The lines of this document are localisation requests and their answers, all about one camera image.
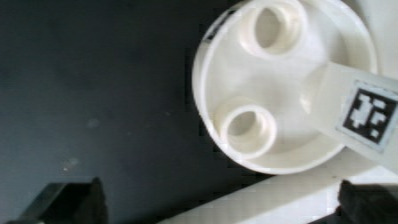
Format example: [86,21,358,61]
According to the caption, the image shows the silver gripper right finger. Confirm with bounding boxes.
[333,180,398,224]

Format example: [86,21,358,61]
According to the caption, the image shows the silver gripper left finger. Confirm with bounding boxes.
[11,178,109,224]

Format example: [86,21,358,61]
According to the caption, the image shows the white stool leg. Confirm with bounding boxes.
[308,63,398,174]

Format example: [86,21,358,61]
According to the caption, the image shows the white front fence bar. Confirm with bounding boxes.
[157,156,398,224]

